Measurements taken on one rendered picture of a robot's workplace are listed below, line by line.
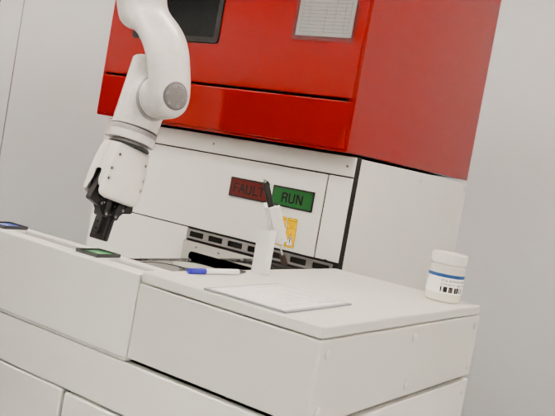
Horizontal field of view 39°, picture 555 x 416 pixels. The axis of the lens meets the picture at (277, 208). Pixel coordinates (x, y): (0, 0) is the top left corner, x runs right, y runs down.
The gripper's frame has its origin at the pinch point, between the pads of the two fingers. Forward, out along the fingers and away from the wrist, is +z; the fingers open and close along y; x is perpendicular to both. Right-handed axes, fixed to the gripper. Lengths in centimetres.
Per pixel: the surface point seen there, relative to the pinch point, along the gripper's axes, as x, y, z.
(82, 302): 3.0, 1.8, 13.0
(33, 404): -4.8, -2.3, 32.9
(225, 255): -15, -57, -4
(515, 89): -3, -189, -104
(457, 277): 47, -48, -11
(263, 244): 18.8, -22.2, -6.0
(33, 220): -275, -210, -4
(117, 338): 12.4, 1.0, 16.5
